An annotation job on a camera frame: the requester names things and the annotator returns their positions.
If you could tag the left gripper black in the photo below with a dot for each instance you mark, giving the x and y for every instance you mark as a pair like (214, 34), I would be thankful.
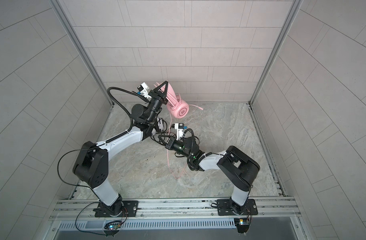
(162, 99)

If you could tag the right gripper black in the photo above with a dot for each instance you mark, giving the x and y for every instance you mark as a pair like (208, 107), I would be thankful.
(171, 143)

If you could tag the pink headphones with cable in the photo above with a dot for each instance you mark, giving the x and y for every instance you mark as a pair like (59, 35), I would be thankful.
(178, 108)

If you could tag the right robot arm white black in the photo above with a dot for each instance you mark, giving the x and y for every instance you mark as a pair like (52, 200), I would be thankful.
(239, 168)

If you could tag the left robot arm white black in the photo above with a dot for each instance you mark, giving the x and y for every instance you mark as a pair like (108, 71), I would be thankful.
(92, 164)

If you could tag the left circuit board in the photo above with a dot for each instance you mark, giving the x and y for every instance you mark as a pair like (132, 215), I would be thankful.
(112, 227)

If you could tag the circuit board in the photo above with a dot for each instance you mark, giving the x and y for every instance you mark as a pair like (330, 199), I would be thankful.
(112, 227)
(242, 225)

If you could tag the right circuit board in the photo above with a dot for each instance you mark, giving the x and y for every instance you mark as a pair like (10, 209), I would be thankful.
(242, 225)

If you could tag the white vent grille strip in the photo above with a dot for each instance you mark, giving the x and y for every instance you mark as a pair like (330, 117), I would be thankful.
(158, 224)

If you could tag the white black headphones with cable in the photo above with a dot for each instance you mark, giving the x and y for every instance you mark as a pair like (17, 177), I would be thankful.
(161, 128)

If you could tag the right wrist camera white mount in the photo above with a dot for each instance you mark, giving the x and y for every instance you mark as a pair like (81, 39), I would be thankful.
(180, 128)

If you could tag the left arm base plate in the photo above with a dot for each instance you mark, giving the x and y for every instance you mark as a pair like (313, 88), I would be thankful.
(118, 209)

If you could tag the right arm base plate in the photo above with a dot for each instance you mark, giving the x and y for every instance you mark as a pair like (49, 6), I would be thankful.
(227, 207)

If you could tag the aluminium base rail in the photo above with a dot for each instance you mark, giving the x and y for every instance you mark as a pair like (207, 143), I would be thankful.
(189, 208)

